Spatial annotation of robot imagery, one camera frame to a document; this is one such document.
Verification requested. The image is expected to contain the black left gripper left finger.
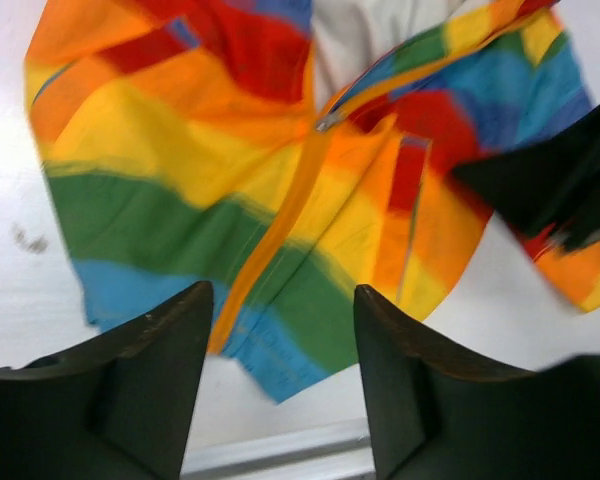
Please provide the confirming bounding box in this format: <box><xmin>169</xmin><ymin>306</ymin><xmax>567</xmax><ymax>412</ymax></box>
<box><xmin>0</xmin><ymin>282</ymin><xmax>213</xmax><ymax>479</ymax></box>

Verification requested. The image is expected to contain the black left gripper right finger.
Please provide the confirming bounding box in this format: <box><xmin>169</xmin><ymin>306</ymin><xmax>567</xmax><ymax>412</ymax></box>
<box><xmin>353</xmin><ymin>285</ymin><xmax>600</xmax><ymax>479</ymax></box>

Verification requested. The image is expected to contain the rainbow striped jacket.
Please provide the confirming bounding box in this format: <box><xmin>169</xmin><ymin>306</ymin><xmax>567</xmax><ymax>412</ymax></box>
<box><xmin>25</xmin><ymin>1</ymin><xmax>591</xmax><ymax>402</ymax></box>

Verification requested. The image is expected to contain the aluminium table frame rail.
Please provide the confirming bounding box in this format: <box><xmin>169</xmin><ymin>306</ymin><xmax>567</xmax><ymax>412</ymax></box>
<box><xmin>181</xmin><ymin>418</ymin><xmax>375</xmax><ymax>479</ymax></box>

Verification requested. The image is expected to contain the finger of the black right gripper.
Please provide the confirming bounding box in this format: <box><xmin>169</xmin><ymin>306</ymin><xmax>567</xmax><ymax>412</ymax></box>
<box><xmin>452</xmin><ymin>104</ymin><xmax>600</xmax><ymax>250</ymax></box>

